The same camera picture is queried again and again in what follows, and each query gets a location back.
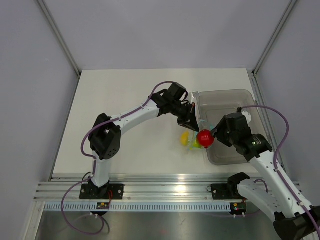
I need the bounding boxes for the grey translucent plastic bin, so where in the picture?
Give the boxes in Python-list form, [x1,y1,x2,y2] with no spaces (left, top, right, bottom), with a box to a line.
[198,89,272,166]

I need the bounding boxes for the aluminium frame post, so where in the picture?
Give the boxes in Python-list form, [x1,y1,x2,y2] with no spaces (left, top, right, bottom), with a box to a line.
[35,0,82,80]
[252,0,300,78]

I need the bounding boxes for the white slotted cable duct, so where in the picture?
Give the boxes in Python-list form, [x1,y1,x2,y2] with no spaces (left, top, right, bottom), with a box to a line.
[44,201,231,213]

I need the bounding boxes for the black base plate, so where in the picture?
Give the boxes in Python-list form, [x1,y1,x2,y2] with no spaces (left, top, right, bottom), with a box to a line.
[79,183,124,200]
[210,183,245,200]

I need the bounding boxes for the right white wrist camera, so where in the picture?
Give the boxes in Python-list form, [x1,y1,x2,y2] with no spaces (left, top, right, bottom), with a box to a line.
[241,110,252,124]

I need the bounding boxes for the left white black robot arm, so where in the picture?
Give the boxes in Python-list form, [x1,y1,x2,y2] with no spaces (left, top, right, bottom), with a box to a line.
[80,81,200,200]

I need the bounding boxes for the green toy pear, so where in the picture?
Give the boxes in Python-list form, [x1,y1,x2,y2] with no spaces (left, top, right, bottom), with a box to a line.
[191,139,202,149]

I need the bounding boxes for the left aluminium frame post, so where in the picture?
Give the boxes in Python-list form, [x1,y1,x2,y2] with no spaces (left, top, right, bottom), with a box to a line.
[35,0,82,80]

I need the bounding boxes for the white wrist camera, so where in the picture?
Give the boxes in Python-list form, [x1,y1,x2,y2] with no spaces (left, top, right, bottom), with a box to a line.
[190,91,199,105]
[241,110,252,124]

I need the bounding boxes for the red toy apple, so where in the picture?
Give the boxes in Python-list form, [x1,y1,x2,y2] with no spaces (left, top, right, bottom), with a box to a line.
[196,129,215,149]

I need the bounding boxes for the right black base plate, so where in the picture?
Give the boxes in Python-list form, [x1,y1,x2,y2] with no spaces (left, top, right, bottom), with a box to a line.
[210,183,245,200]

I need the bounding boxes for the aluminium rail profile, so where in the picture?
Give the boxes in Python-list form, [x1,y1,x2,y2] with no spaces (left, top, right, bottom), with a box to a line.
[33,173,228,202]

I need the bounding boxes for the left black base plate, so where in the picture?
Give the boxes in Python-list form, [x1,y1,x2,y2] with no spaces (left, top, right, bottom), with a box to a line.
[79,183,124,200]

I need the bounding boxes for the right aluminium frame post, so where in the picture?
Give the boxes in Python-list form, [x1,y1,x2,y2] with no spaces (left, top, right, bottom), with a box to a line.
[252,0,300,78]

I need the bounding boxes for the clear zip top bag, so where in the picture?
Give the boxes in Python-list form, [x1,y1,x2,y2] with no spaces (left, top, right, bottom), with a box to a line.
[179,119,214,152]

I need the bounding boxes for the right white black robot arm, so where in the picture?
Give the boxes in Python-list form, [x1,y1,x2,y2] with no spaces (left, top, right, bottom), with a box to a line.
[211,112,320,240]

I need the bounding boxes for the right small circuit board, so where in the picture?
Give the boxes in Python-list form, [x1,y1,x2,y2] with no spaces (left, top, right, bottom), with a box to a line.
[231,202,247,213]

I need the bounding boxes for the small circuit board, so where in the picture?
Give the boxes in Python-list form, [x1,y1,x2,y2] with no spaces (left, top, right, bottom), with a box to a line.
[96,202,110,210]
[231,202,247,213]

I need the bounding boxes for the left small circuit board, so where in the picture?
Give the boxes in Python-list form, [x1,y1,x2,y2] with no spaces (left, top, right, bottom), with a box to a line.
[96,202,110,210]

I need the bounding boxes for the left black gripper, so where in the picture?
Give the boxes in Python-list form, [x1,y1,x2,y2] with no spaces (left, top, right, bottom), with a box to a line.
[169,100,200,133]

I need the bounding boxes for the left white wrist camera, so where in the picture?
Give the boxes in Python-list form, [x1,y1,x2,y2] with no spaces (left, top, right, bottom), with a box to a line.
[190,91,199,105]

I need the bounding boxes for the yellow toy lemon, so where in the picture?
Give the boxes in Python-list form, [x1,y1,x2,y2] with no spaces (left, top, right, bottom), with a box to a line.
[179,131,192,147]

